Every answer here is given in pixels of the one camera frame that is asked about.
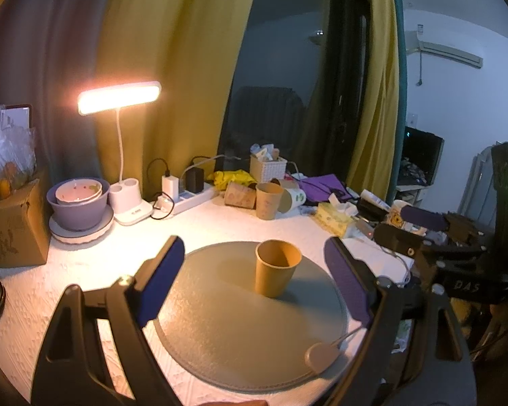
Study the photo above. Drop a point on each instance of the white air conditioner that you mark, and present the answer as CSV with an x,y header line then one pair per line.
x,y
444,48

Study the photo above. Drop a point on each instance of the brown paper cup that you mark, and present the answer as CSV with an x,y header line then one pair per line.
x,y
277,268
269,203
239,195

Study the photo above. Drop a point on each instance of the round grey mat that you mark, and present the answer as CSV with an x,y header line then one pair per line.
x,y
220,325

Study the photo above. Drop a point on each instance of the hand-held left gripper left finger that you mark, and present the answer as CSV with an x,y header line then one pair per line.
x,y
161,281

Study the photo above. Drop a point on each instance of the yellow cloth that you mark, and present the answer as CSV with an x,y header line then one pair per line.
x,y
230,177

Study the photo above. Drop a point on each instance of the teal curtain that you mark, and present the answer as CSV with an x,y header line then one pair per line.
x,y
402,72

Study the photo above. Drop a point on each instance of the white plate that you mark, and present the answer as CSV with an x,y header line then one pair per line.
x,y
103,228

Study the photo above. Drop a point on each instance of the cardboard box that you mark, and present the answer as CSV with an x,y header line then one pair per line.
x,y
12,232

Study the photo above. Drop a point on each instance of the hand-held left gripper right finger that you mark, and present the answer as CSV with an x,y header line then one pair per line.
x,y
348,281

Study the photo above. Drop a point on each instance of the tablet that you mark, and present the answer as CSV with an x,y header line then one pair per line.
x,y
19,116

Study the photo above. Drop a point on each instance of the yellow tissue box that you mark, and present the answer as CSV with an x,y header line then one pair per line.
x,y
334,218

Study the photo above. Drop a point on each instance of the clear plastic bag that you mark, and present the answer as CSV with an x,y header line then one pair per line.
x,y
6,152

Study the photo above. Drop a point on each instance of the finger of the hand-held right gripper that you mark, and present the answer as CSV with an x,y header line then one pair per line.
x,y
425,218
396,241

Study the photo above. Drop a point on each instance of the yellow cartoon mug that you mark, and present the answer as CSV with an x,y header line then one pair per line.
x,y
398,218

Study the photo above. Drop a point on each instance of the yellow curtain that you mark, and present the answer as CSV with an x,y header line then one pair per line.
x,y
376,93
173,50

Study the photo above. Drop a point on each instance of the white desk lamp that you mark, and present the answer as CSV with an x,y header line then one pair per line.
x,y
118,97

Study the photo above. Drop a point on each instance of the purple cloth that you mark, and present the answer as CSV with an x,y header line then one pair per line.
x,y
321,188

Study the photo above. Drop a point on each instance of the black monitor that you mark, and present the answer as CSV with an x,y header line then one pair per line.
x,y
421,152

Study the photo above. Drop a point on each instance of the purple bowl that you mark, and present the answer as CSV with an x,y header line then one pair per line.
x,y
78,215

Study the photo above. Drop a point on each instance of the white wall switch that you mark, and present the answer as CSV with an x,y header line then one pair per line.
x,y
413,119

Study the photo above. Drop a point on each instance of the dark glass door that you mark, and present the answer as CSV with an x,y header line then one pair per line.
x,y
288,72

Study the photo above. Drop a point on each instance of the black charger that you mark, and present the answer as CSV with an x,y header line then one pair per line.
x,y
194,181

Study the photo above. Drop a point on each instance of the white charger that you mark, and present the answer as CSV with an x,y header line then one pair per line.
x,y
170,186

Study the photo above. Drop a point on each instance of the white woven basket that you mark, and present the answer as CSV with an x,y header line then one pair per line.
x,y
269,171

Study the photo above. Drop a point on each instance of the white paper cup green print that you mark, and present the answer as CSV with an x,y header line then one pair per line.
x,y
295,199

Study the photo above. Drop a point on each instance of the white patterned bowl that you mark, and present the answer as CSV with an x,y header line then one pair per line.
x,y
78,192

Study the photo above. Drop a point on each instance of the white power strip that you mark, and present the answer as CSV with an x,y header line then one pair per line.
x,y
190,201

